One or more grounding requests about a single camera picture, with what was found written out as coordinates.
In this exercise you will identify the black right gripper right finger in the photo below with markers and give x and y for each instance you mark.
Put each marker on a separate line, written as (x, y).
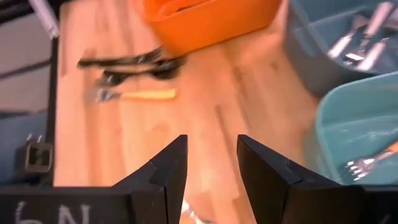
(295, 202)

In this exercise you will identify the black metal rig frame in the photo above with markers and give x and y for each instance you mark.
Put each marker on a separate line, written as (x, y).
(53, 109)

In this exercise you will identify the orange plastic bin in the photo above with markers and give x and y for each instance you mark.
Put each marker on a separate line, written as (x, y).
(211, 28)

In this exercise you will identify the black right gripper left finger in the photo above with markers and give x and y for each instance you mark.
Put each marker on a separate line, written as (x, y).
(149, 202)

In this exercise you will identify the blue plastic bin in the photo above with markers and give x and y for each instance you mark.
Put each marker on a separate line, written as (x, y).
(311, 62)

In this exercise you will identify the white metal bar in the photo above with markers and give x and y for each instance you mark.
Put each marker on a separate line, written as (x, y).
(46, 21)

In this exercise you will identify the black table-level camera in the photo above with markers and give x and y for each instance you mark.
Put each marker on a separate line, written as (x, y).
(37, 158)

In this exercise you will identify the green plastic bin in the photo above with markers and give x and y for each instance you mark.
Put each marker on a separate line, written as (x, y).
(357, 130)

